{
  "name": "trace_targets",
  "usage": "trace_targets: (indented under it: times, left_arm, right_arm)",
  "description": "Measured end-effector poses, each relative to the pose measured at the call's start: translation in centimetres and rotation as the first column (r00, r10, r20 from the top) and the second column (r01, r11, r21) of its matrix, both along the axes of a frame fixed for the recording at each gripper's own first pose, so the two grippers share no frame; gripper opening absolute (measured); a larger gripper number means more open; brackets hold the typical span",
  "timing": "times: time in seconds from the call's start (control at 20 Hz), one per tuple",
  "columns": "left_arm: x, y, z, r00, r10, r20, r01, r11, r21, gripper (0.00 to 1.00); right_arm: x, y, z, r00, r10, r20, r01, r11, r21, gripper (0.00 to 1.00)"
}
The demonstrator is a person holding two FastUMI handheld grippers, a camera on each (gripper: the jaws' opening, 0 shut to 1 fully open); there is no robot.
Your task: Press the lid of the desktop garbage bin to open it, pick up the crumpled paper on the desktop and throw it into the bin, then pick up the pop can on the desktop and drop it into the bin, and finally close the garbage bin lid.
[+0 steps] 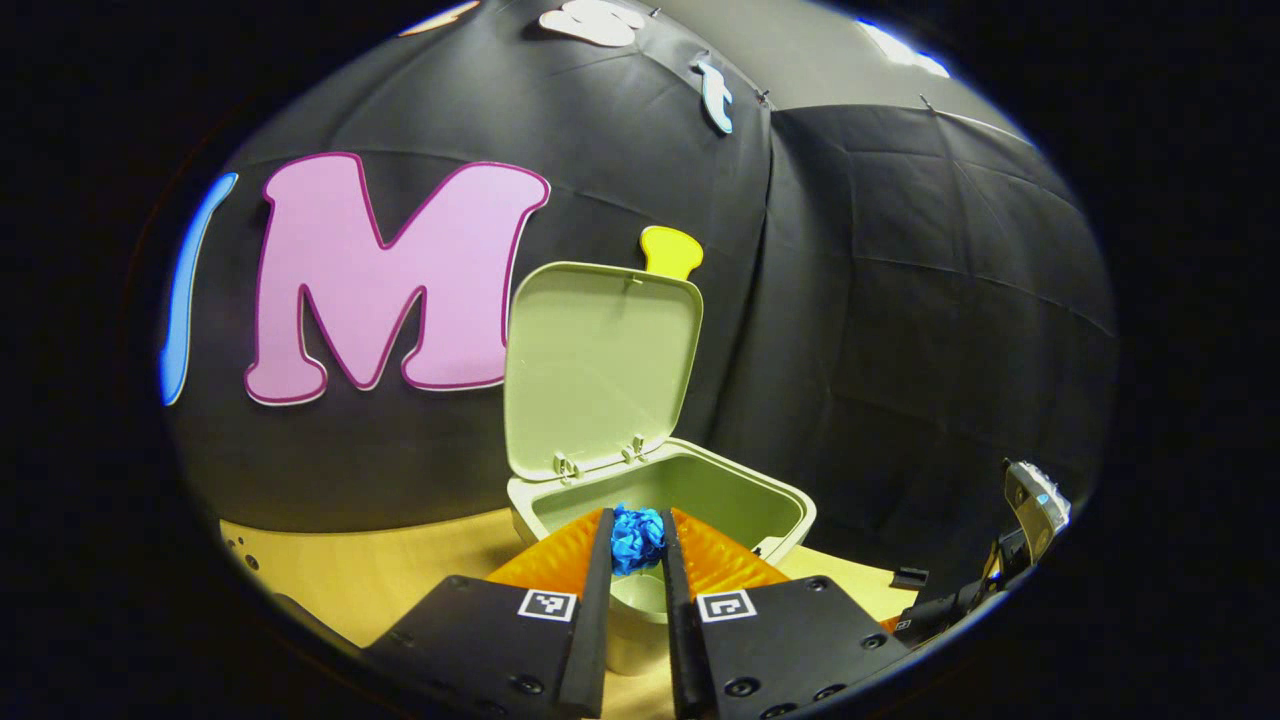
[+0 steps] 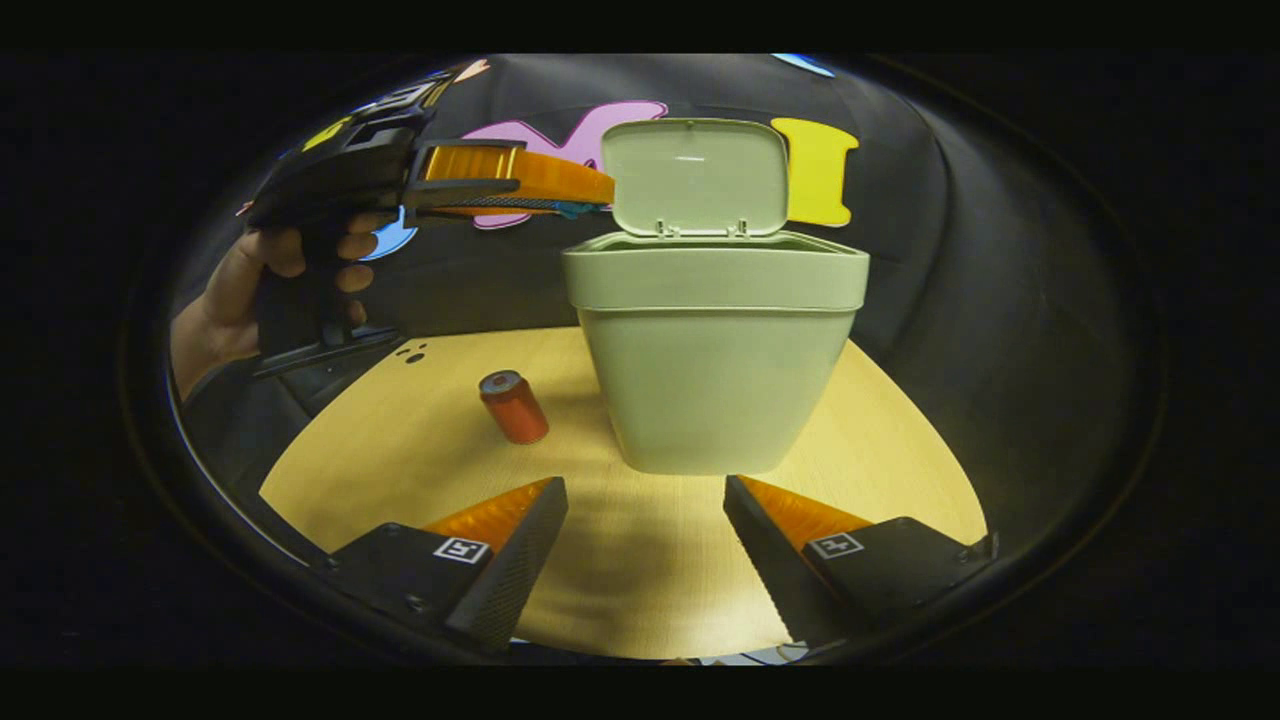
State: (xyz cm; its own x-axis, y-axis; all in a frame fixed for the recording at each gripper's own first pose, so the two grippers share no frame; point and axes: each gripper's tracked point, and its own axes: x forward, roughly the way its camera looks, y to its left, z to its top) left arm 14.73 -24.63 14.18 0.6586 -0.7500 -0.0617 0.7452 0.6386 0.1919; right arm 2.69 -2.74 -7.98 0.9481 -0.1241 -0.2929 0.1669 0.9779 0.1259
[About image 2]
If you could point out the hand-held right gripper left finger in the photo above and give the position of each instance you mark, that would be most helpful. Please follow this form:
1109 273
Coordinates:
520 560

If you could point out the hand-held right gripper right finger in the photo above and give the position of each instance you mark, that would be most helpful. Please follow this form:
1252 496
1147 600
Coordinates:
770 560

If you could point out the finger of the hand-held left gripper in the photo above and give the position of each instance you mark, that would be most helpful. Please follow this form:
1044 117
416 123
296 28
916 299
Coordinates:
490 204
540 178

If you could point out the red pop can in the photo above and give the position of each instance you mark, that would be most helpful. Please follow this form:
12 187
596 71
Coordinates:
515 410

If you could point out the pale green desktop garbage bin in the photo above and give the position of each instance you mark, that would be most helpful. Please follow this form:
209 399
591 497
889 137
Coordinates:
710 370

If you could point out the wooden desktop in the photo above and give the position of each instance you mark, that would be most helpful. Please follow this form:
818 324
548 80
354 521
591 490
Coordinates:
640 560

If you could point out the black backdrop cloth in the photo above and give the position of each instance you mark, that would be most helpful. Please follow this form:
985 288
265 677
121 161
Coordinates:
980 300

